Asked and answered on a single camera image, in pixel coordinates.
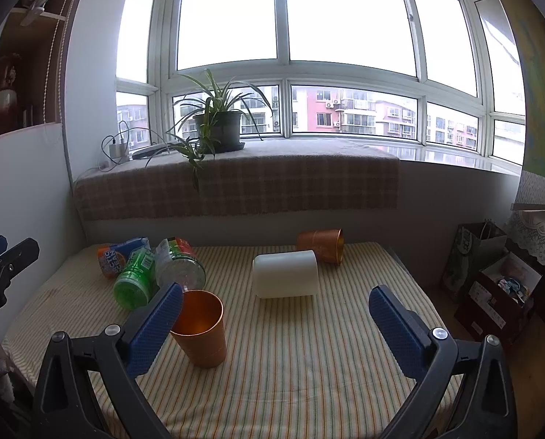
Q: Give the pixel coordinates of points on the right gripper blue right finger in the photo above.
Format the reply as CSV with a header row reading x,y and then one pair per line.
x,y
484,406

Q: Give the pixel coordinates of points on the brown plaid sill cloth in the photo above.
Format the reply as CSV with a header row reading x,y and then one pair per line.
x,y
263,178

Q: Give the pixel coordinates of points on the green plastic bottle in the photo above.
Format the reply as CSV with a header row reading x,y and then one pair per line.
x,y
135,285

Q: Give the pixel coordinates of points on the green white paper bag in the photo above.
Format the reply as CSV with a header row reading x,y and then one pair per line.
x,y
475,246

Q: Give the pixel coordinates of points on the potted spider plant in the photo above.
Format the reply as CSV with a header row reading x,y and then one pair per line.
x,y
213,124

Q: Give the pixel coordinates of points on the orange paper cup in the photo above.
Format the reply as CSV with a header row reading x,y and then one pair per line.
x,y
199,329
327,245

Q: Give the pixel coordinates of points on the white lace cloth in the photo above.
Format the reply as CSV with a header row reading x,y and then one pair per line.
x,y
527,230

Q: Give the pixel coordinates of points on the blue orange soda can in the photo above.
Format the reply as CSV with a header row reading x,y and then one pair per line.
x,y
112,258

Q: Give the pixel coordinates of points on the dark red cardboard box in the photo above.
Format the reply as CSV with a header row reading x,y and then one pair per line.
x,y
498,299

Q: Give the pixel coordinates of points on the white plastic cup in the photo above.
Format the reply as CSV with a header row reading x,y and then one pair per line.
x,y
283,275

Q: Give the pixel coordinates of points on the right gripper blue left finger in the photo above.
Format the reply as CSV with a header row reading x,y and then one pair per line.
x,y
65,402

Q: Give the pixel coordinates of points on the striped table cloth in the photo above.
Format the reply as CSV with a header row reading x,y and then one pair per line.
x,y
300,367

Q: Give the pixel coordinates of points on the clear labelled plastic bottle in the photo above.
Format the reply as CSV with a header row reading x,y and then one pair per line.
x,y
176,261

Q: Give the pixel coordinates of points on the white charger on sill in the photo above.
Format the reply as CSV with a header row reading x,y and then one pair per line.
x,y
115,148

